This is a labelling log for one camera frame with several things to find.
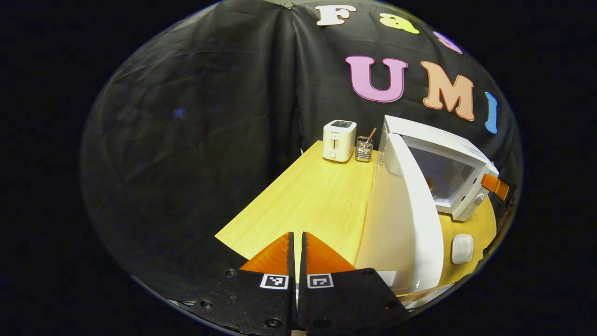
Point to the white toaster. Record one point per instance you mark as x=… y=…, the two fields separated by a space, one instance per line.
x=339 y=142

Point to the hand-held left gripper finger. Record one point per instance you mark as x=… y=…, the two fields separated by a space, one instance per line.
x=303 y=261
x=292 y=261

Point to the white square plate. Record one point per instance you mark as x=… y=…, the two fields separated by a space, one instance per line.
x=462 y=249

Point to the white microwave oven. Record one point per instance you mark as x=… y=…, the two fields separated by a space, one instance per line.
x=401 y=224

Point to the wooden stick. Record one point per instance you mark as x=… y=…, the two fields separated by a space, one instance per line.
x=371 y=135

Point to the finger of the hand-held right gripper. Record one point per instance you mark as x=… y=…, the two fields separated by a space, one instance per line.
x=495 y=186

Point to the sugared orange donut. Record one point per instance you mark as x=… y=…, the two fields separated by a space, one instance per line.
x=429 y=183

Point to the clear glass cup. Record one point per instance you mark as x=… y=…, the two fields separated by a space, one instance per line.
x=364 y=151

